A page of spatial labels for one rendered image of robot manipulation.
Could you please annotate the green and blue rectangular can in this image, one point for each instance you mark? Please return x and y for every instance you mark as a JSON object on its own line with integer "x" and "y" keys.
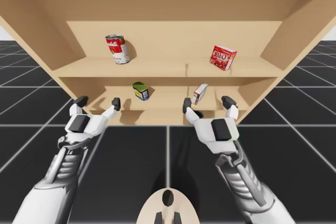
{"x": 141, "y": 91}

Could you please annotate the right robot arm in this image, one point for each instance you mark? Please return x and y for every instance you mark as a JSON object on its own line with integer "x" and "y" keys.
{"x": 249, "y": 182}

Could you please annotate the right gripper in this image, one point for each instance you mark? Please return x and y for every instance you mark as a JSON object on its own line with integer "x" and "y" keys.
{"x": 216, "y": 132}

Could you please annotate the red and white carton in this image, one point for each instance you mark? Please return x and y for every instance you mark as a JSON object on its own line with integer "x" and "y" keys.
{"x": 200, "y": 93}

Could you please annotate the red and white can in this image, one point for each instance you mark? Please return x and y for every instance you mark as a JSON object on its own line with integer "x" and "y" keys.
{"x": 118, "y": 49}

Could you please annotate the tan robot part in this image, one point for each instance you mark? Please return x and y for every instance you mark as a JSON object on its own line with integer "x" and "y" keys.
{"x": 168, "y": 207}

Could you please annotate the pale wooden shelf unit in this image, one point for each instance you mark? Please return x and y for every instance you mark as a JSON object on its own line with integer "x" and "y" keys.
{"x": 168, "y": 6}

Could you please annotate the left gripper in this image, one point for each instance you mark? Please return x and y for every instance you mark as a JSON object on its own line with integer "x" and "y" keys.
{"x": 83, "y": 125}

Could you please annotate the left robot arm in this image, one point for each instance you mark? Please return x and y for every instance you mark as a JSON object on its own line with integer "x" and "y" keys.
{"x": 56, "y": 176}

